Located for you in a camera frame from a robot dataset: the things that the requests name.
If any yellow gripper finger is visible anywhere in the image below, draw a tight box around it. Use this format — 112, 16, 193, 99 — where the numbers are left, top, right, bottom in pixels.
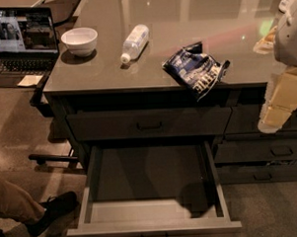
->
253, 26, 278, 54

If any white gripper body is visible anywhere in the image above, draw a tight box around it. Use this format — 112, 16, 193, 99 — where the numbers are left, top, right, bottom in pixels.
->
258, 66, 297, 134

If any clear plastic water bottle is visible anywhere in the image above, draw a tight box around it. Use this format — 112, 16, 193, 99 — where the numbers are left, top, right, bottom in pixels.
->
120, 24, 150, 64

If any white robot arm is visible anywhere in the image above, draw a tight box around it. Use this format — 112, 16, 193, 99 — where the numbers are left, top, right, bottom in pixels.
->
258, 0, 297, 134

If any right top drawer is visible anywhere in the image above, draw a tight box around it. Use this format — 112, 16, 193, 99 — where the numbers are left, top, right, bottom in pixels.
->
225, 104, 297, 134

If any right middle drawer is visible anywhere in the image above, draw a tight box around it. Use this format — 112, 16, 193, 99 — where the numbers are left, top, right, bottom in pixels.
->
214, 138, 297, 164

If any right bottom drawer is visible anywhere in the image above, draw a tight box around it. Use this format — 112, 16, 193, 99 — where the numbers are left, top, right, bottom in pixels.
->
217, 164, 297, 185

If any dark drawer cabinet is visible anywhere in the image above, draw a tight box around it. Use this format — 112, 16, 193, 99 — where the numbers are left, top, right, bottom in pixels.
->
38, 0, 297, 195

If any closed dark top drawer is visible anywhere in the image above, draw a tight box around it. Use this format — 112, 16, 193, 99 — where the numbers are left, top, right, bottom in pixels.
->
66, 107, 231, 141

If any open grey middle drawer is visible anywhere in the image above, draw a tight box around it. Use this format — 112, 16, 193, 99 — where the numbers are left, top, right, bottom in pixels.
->
67, 142, 242, 237

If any blue chip bag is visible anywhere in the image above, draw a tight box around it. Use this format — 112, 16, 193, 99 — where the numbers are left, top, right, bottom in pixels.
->
162, 41, 230, 101

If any white ceramic bowl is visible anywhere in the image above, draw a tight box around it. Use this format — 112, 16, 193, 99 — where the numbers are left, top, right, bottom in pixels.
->
61, 28, 99, 57

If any white sticky note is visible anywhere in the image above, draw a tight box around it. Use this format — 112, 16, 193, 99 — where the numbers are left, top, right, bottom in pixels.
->
18, 75, 42, 87

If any open black laptop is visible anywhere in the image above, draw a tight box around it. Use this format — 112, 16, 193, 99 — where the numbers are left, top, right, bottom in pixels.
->
0, 7, 60, 88

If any black chair base leg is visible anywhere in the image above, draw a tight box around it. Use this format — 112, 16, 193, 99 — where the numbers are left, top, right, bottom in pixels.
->
29, 154, 78, 165

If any black shoe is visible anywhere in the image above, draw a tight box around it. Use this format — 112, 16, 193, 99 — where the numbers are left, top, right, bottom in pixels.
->
26, 191, 78, 236

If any person's tan trouser leg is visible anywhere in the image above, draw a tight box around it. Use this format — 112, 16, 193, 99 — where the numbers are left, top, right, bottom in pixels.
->
0, 178, 45, 224

